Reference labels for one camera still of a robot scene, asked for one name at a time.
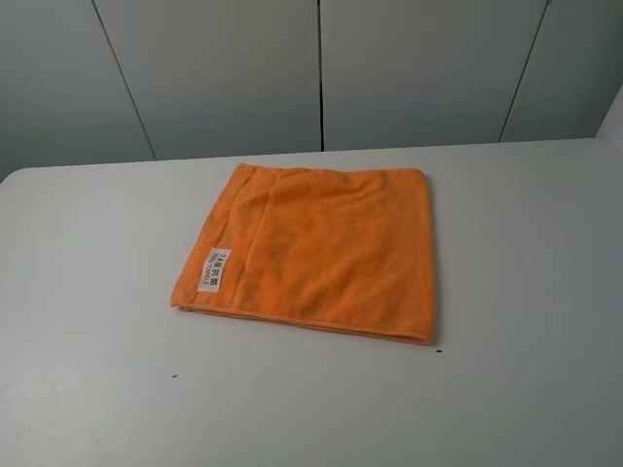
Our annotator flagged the orange towel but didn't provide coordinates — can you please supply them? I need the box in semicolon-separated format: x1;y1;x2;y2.
170;164;436;344

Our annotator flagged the white towel label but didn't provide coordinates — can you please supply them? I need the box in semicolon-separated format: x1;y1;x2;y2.
197;248;232;293

